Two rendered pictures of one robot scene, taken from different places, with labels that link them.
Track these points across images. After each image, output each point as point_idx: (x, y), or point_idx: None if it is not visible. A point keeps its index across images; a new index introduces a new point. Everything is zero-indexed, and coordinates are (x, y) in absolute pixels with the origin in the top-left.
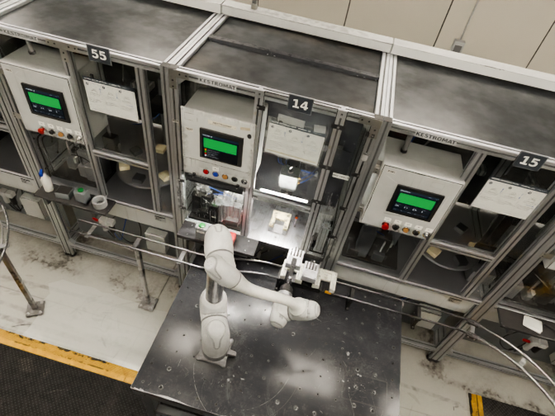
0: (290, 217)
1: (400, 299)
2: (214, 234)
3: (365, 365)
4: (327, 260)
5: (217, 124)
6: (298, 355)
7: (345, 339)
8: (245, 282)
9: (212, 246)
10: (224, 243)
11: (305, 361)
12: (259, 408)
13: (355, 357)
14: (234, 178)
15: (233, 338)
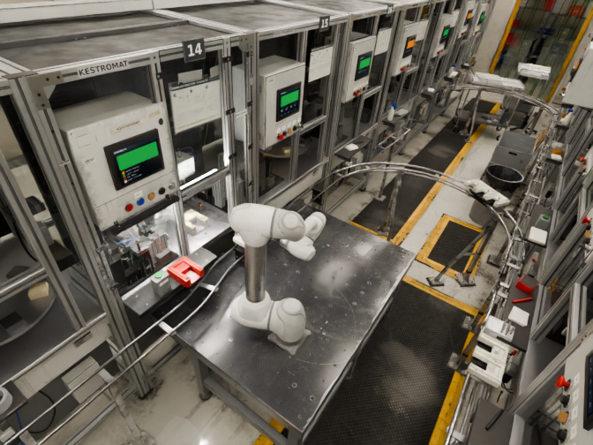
0: (194, 211)
1: (304, 192)
2: (251, 210)
3: (341, 239)
4: None
5: (123, 128)
6: (319, 275)
7: (316, 242)
8: None
9: (266, 215)
10: (267, 206)
11: (326, 273)
12: (356, 317)
13: (333, 242)
14: (162, 188)
15: None
